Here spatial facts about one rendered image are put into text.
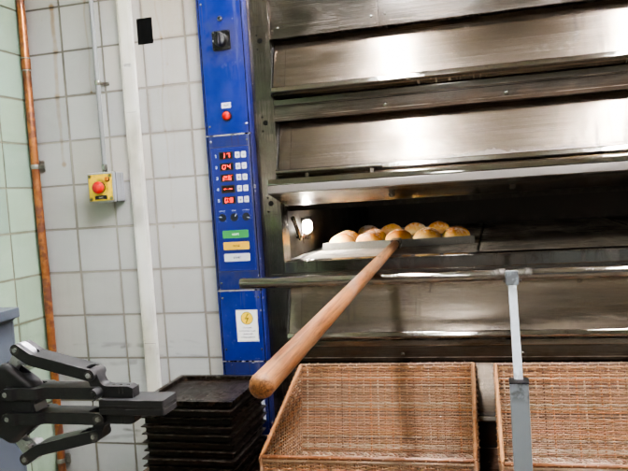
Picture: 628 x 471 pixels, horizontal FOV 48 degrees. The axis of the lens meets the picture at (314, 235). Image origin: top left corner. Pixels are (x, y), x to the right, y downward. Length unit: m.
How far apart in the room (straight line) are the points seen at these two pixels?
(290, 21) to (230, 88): 0.28
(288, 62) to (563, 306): 1.13
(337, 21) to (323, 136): 0.36
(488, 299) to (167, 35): 1.34
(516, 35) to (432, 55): 0.25
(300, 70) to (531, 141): 0.74
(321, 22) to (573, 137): 0.84
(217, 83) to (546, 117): 1.02
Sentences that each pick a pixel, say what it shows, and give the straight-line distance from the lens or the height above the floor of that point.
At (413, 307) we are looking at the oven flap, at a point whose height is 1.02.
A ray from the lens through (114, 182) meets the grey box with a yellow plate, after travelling 2.43.
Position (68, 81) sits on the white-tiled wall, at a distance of 2.61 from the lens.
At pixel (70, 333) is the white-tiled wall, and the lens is 2.66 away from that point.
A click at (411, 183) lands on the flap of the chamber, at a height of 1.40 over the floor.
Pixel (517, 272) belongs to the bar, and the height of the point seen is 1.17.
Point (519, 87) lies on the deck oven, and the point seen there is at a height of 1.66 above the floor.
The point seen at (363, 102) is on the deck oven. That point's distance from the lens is 2.22.
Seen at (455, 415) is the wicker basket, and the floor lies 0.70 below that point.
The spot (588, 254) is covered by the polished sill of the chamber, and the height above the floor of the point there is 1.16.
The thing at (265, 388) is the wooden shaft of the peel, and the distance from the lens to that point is 0.80.
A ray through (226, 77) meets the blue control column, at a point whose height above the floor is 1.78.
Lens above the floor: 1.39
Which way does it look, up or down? 3 degrees down
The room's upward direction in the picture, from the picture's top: 4 degrees counter-clockwise
